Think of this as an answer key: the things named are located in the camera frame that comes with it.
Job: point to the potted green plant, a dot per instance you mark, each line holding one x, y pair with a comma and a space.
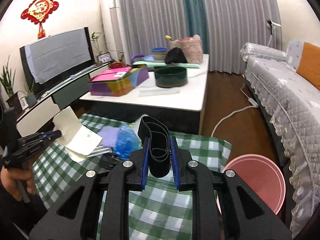
7, 81

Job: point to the light green rolled mat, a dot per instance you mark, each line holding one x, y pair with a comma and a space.
163, 64

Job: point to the small photo frame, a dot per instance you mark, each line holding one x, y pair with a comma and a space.
105, 58

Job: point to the black hat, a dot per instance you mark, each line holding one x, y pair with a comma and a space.
175, 55

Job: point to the pink quilted basket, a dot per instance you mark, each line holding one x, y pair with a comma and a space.
191, 47

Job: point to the white TV cabinet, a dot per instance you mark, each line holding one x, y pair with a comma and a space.
56, 99

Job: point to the colourful tin box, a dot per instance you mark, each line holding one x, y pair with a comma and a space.
119, 81

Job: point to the pink trash bin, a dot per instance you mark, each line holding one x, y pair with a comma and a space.
263, 176

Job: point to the television with grey cover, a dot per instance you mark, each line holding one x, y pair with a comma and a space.
51, 60

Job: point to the blue plastic bag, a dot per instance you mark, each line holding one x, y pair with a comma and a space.
126, 142

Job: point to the grey pleated curtain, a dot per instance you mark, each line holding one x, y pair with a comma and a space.
224, 26

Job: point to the stack of coloured bowls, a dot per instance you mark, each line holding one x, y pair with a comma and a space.
159, 53

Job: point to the small potted plant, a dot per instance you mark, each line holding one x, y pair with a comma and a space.
29, 95

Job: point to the white top coffee table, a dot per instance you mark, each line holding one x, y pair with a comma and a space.
181, 109

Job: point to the white standing air conditioner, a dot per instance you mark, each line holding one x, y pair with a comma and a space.
114, 32

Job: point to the black elastic band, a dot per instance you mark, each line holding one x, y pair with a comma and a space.
159, 151

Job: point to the green white checkered tablecloth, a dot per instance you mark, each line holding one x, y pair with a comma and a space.
158, 212

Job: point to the orange cushion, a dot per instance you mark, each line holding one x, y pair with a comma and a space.
309, 66

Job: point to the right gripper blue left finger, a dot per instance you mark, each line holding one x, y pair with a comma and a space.
145, 163

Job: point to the grey quilted sofa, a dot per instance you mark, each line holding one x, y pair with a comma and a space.
291, 105

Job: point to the red chinese knot decoration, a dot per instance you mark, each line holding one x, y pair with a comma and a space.
38, 12

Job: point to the person's left hand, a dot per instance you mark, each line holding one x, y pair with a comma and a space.
10, 177

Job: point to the teal curtain panel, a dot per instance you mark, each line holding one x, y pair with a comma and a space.
195, 14

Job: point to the black crumpled plastic wrapper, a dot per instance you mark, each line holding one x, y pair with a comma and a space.
109, 160

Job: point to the white paper sheet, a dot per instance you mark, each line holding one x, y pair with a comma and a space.
78, 140

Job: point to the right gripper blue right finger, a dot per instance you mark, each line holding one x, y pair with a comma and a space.
174, 162

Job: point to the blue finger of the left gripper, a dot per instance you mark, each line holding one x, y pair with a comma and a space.
49, 133

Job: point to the brown toy animal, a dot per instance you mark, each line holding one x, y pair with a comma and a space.
117, 64

